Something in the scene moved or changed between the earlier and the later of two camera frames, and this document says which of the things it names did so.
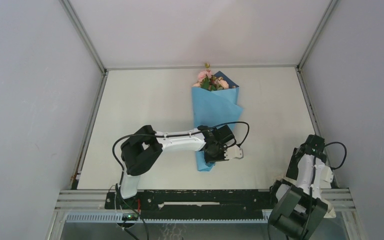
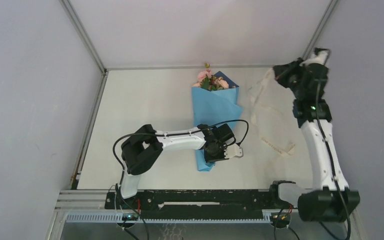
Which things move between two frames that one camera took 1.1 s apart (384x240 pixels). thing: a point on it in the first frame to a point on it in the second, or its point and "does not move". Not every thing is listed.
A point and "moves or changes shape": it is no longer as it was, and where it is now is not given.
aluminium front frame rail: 85,199 does not move
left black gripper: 221,158 does not move
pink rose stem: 221,82 does not move
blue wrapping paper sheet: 220,107 does not move
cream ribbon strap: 331,214 moves or changes shape
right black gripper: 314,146 to 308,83
